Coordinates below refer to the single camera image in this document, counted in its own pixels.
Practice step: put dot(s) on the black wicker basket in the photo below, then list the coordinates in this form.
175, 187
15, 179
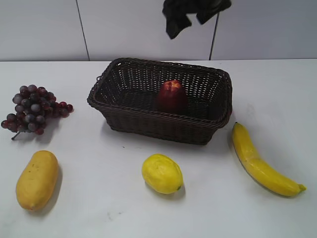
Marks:
126, 95

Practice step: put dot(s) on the yellow banana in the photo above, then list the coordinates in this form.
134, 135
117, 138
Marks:
258, 168

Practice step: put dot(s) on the yellow mango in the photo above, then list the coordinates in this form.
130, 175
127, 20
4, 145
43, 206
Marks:
36, 184

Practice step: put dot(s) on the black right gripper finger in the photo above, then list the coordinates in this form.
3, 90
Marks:
209, 8

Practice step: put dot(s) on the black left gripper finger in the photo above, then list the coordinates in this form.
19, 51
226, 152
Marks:
175, 12

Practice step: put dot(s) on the dark red apple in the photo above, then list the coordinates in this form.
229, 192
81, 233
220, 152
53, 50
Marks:
172, 98

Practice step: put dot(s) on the yellow lemon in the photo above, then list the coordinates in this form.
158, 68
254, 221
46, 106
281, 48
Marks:
162, 174

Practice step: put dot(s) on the purple grape bunch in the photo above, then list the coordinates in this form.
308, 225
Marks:
34, 107

